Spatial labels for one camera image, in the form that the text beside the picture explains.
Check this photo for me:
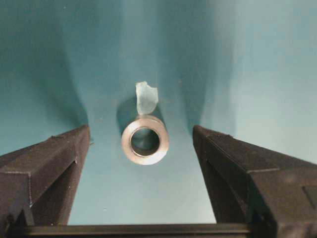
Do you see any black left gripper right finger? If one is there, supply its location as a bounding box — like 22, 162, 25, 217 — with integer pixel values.
193, 125, 317, 238

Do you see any silver metal washer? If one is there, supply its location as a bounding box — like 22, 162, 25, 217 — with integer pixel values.
121, 115, 169, 165

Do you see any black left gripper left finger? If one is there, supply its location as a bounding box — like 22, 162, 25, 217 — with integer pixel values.
0, 125, 90, 235

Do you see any tape piece near washer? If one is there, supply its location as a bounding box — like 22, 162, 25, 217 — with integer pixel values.
135, 81, 159, 115

